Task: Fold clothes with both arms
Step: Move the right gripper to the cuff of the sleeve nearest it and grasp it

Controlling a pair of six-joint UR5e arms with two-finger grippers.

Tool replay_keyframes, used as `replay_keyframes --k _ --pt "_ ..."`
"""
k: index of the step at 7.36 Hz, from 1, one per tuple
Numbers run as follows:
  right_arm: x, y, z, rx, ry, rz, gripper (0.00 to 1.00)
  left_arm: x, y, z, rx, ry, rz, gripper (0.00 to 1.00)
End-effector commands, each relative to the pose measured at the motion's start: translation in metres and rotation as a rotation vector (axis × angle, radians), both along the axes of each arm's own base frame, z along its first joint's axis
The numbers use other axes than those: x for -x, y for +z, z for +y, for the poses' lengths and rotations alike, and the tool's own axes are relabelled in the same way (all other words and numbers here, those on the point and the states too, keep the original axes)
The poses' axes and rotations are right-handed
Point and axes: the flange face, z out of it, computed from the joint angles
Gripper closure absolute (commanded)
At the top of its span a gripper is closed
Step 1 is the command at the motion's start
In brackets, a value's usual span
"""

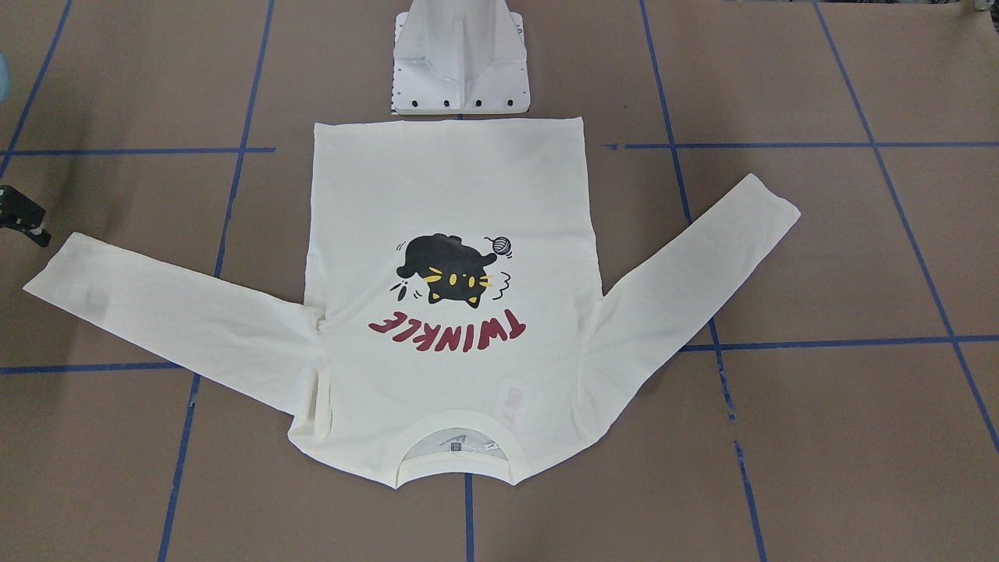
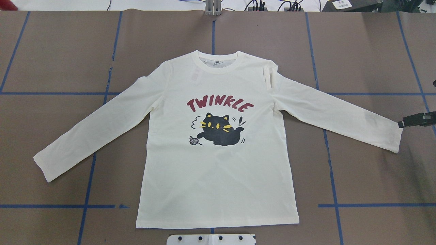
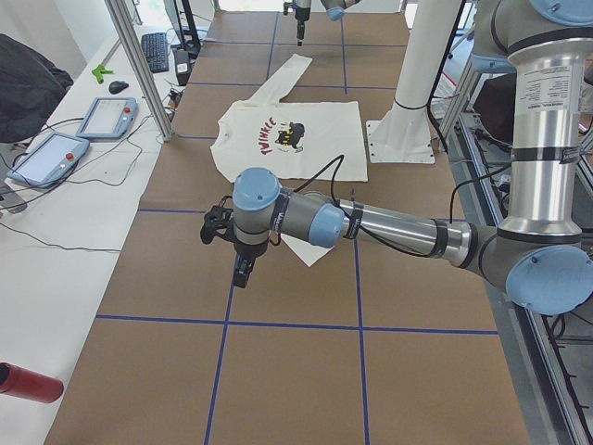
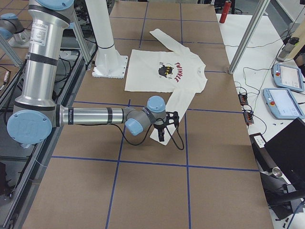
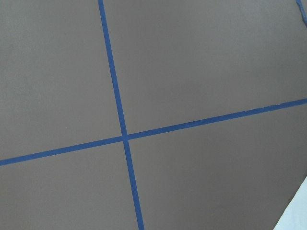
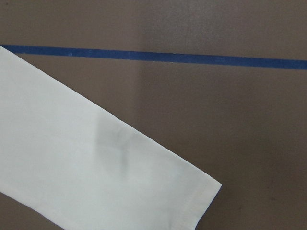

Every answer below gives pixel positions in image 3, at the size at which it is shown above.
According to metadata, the green plastic clip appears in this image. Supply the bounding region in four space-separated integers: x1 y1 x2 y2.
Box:
92 64 114 84

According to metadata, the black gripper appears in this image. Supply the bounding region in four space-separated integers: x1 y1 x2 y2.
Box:
233 242 267 288
283 0 311 46

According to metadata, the aluminium table frame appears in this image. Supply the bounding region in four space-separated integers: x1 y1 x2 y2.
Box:
440 64 592 444

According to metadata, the black computer mouse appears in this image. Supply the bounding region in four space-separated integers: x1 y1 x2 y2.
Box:
108 81 129 95

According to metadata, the near teach pendant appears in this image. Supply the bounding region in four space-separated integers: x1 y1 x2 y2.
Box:
7 133 90 187

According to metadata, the aluminium frame post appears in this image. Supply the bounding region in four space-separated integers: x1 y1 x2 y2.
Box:
105 0 173 142

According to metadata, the black power adapter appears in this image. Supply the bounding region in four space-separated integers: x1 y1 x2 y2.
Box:
173 49 191 86

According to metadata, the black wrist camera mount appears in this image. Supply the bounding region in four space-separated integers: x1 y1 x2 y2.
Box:
200 195 236 245

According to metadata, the teach pendant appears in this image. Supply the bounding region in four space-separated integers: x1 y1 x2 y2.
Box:
7 133 90 187
76 97 138 140

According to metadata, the white camera pole with base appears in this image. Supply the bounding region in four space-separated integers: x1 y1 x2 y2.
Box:
367 0 464 164

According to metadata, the far teach pendant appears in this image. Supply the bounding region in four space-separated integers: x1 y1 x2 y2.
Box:
76 97 138 140

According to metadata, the red cylinder bottle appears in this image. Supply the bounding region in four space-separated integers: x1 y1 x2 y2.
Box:
1 362 64 403

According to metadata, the black fabric bag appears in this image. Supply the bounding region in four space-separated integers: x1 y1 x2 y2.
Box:
1 34 74 143

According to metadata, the black keyboard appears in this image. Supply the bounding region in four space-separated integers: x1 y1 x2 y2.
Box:
141 32 169 73

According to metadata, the cream cat print shirt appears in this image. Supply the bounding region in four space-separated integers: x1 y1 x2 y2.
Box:
210 53 370 269

